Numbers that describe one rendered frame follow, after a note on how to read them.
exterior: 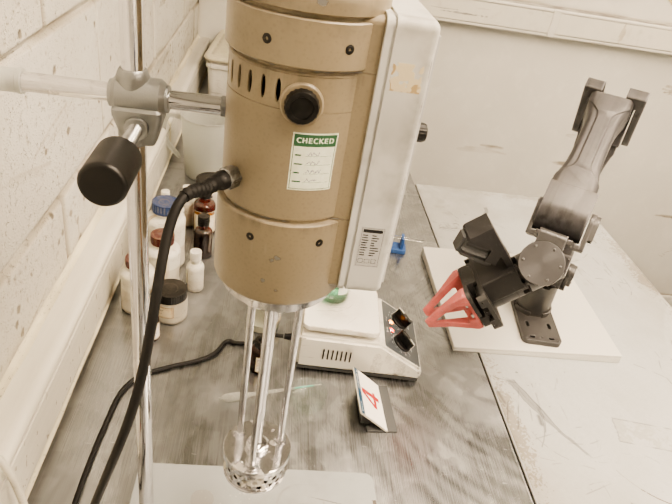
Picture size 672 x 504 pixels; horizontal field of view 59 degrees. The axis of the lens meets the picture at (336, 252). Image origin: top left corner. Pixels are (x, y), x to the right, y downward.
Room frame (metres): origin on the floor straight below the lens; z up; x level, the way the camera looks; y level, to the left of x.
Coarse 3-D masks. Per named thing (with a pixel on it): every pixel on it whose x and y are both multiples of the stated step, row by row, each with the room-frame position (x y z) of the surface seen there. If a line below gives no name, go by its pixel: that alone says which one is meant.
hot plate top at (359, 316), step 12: (348, 300) 0.78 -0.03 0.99; (360, 300) 0.79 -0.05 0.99; (372, 300) 0.80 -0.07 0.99; (312, 312) 0.74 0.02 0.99; (324, 312) 0.74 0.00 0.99; (336, 312) 0.75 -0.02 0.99; (348, 312) 0.75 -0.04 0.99; (360, 312) 0.76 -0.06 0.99; (372, 312) 0.76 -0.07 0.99; (312, 324) 0.71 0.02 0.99; (324, 324) 0.71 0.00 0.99; (336, 324) 0.72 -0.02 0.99; (348, 324) 0.72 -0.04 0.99; (360, 324) 0.73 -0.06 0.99; (372, 324) 0.73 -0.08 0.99; (372, 336) 0.71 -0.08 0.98
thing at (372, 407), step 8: (360, 376) 0.67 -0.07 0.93; (360, 384) 0.65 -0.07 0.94; (368, 384) 0.67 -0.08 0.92; (368, 392) 0.65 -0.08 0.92; (376, 392) 0.67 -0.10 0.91; (368, 400) 0.63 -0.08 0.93; (376, 400) 0.65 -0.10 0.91; (368, 408) 0.62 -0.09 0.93; (376, 408) 0.63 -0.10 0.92; (376, 416) 0.61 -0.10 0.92
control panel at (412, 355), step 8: (384, 304) 0.82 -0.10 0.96; (384, 312) 0.80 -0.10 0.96; (392, 312) 0.82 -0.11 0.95; (384, 320) 0.78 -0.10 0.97; (392, 320) 0.79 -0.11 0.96; (384, 328) 0.76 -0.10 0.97; (400, 328) 0.79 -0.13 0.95; (408, 328) 0.80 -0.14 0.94; (392, 336) 0.75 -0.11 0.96; (392, 344) 0.73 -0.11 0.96; (416, 344) 0.78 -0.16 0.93; (400, 352) 0.72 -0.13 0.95; (408, 352) 0.74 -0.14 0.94; (416, 352) 0.75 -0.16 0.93; (416, 360) 0.73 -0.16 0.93
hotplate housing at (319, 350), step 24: (288, 336) 0.73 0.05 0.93; (312, 336) 0.70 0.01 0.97; (336, 336) 0.71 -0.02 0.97; (360, 336) 0.72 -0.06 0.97; (384, 336) 0.74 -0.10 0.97; (312, 360) 0.70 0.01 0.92; (336, 360) 0.70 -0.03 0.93; (360, 360) 0.71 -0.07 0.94; (384, 360) 0.71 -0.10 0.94; (408, 360) 0.72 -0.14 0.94
